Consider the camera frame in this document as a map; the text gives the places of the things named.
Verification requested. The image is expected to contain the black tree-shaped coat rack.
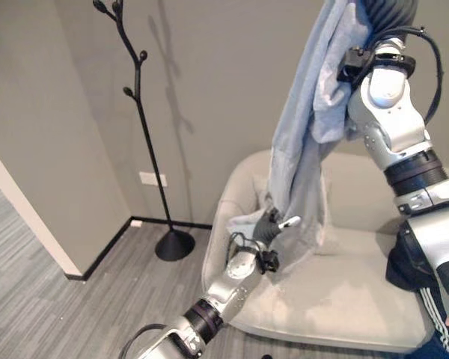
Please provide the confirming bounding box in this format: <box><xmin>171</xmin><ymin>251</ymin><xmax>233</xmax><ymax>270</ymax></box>
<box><xmin>92</xmin><ymin>0</ymin><xmax>196</xmax><ymax>262</ymax></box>

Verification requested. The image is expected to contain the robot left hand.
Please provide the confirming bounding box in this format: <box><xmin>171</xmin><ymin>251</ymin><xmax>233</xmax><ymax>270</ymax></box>
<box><xmin>251</xmin><ymin>207</ymin><xmax>302</xmax><ymax>251</ymax></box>

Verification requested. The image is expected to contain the beige sofa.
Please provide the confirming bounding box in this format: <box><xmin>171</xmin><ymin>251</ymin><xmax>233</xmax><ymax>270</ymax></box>
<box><xmin>201</xmin><ymin>149</ymin><xmax>449</xmax><ymax>355</ymax></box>

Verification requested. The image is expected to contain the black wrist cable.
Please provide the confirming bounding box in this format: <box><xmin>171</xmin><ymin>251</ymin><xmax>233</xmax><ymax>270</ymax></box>
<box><xmin>373</xmin><ymin>25</ymin><xmax>445</xmax><ymax>124</ymax></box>
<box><xmin>227</xmin><ymin>231</ymin><xmax>260</xmax><ymax>259</ymax></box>

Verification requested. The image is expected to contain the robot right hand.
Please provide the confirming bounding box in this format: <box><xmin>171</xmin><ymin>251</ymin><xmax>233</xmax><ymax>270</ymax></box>
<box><xmin>360</xmin><ymin>0</ymin><xmax>419</xmax><ymax>43</ymax></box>

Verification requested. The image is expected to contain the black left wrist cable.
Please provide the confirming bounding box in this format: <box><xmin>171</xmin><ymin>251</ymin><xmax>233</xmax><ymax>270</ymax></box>
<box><xmin>227</xmin><ymin>231</ymin><xmax>260</xmax><ymax>259</ymax></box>

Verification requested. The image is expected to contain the black baseboard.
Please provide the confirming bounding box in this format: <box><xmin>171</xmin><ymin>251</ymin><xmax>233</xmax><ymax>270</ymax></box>
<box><xmin>64</xmin><ymin>215</ymin><xmax>213</xmax><ymax>282</ymax></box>

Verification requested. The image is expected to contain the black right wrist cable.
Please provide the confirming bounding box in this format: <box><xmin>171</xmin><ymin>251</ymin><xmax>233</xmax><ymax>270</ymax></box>
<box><xmin>373</xmin><ymin>25</ymin><xmax>445</xmax><ymax>124</ymax></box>

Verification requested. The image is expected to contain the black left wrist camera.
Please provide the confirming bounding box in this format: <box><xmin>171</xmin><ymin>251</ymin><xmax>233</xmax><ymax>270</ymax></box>
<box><xmin>258</xmin><ymin>250</ymin><xmax>280</xmax><ymax>275</ymax></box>

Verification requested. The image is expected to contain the light blue garment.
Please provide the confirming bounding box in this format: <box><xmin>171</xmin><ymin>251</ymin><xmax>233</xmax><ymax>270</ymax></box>
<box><xmin>224</xmin><ymin>0</ymin><xmax>373</xmax><ymax>271</ymax></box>

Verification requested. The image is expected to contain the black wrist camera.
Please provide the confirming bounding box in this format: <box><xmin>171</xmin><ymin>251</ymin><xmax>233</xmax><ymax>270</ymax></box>
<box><xmin>258</xmin><ymin>250</ymin><xmax>280</xmax><ymax>275</ymax></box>
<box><xmin>336</xmin><ymin>45</ymin><xmax>375</xmax><ymax>84</ymax></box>

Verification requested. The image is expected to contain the dark striped jacket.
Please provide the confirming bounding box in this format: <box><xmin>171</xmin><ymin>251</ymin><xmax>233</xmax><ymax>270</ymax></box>
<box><xmin>385</xmin><ymin>227</ymin><xmax>449</xmax><ymax>359</ymax></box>

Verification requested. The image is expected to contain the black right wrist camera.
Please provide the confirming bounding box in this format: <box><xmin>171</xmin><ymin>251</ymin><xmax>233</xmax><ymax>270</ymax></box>
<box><xmin>336</xmin><ymin>45</ymin><xmax>375</xmax><ymax>84</ymax></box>

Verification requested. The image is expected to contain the black left upper arm cable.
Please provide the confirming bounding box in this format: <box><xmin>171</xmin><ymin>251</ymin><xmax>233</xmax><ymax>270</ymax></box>
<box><xmin>118</xmin><ymin>322</ymin><xmax>166</xmax><ymax>359</ymax></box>

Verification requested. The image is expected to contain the white wall socket plate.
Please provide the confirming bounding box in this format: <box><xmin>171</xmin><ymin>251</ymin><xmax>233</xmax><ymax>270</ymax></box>
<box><xmin>138</xmin><ymin>171</ymin><xmax>168</xmax><ymax>188</ymax></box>

